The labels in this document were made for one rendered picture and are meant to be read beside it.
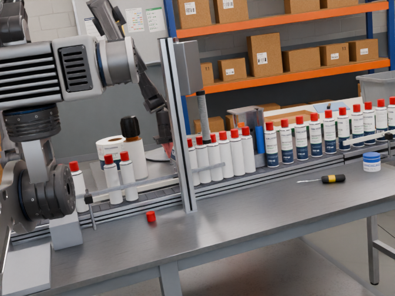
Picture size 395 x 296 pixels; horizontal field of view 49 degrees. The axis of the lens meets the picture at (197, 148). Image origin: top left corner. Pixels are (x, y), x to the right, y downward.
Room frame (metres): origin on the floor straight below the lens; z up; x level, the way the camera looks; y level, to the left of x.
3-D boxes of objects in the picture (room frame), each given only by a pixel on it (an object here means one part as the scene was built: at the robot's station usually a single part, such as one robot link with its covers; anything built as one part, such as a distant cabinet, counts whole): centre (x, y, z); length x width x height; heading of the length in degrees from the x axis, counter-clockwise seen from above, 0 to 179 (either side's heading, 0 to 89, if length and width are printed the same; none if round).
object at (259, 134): (1.91, -0.28, 0.98); 0.03 x 0.03 x 0.17
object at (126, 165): (1.70, 0.29, 0.98); 0.05 x 0.05 x 0.20
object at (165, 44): (1.62, 0.06, 1.16); 0.04 x 0.04 x 0.67; 16
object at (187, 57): (1.69, 0.02, 1.38); 0.17 x 0.10 x 0.19; 161
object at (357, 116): (2.00, -0.76, 0.98); 0.05 x 0.05 x 0.20
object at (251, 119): (1.95, -0.24, 1.01); 0.14 x 0.13 x 0.26; 106
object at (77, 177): (1.65, 0.48, 0.98); 0.05 x 0.05 x 0.20
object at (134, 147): (1.99, 0.29, 1.03); 0.09 x 0.09 x 0.30
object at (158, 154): (2.37, 0.14, 0.89); 0.31 x 0.31 x 0.01
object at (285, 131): (1.90, -0.40, 0.98); 0.05 x 0.05 x 0.20
